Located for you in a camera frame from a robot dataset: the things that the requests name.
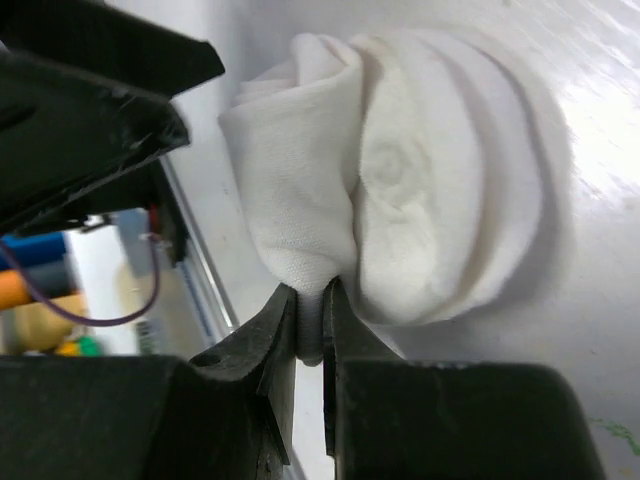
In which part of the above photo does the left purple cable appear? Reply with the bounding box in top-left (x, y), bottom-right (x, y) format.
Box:
top-left (0, 219), bottom-right (164, 329)

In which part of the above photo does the white sock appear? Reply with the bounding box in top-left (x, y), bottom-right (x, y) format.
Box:
top-left (219, 29), bottom-right (566, 365)

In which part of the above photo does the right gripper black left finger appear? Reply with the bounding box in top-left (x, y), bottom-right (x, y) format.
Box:
top-left (1, 286), bottom-right (296, 479)

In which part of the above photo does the aluminium frame rail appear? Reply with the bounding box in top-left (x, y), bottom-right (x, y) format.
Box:
top-left (161, 156), bottom-right (240, 345)

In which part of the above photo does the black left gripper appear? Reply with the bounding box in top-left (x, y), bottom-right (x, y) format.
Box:
top-left (0, 0), bottom-right (226, 266)

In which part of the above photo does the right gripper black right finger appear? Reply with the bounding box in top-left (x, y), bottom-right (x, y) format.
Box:
top-left (322, 280), bottom-right (605, 479)

